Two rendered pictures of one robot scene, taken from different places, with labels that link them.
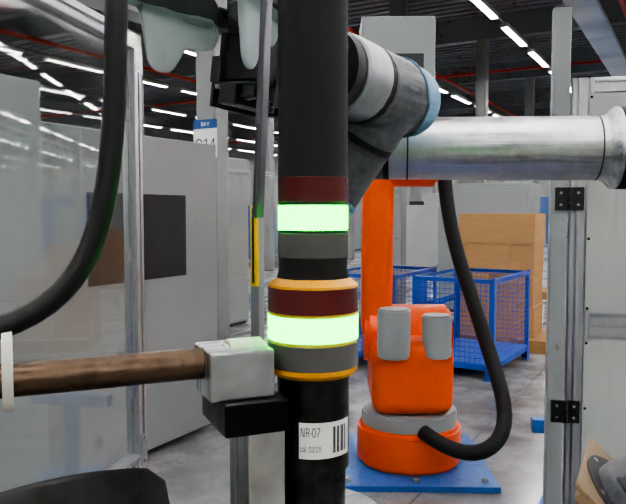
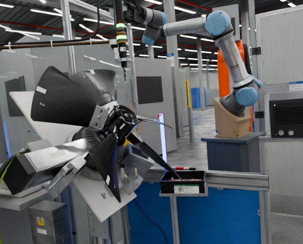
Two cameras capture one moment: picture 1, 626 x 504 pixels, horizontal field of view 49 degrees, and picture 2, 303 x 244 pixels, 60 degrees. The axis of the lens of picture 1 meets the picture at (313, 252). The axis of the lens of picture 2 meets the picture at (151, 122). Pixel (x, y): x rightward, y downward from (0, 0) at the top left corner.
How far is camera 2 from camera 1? 95 cm
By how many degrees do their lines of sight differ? 16
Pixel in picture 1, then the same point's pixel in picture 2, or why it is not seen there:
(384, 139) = (155, 25)
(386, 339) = not seen: hidden behind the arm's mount
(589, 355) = (265, 97)
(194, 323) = (167, 117)
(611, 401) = not seen: hidden behind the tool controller
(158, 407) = (157, 143)
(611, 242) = (270, 62)
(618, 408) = not seen: hidden behind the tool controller
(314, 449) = (121, 50)
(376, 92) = (149, 16)
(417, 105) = (159, 18)
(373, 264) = (222, 92)
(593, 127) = (200, 19)
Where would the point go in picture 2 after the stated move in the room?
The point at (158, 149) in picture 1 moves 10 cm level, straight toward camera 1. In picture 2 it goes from (151, 62) to (151, 61)
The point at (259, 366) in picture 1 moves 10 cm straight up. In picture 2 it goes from (114, 40) to (112, 17)
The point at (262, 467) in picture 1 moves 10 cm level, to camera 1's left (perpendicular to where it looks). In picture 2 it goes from (115, 51) to (95, 54)
